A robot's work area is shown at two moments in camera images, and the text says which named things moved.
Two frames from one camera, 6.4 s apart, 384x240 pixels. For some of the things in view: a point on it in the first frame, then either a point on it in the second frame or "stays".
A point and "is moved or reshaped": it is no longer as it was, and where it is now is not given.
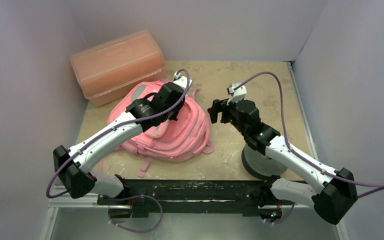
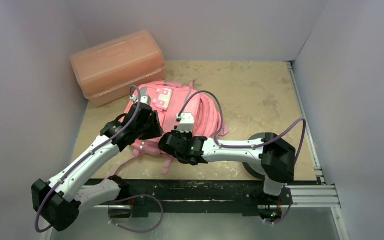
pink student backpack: x=169 y=140 is moved or reshaped
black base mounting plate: x=161 y=197 stays
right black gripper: x=218 y=110 → x=167 y=144
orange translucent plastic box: x=106 y=69 stays
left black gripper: x=174 y=116 → x=156 y=130
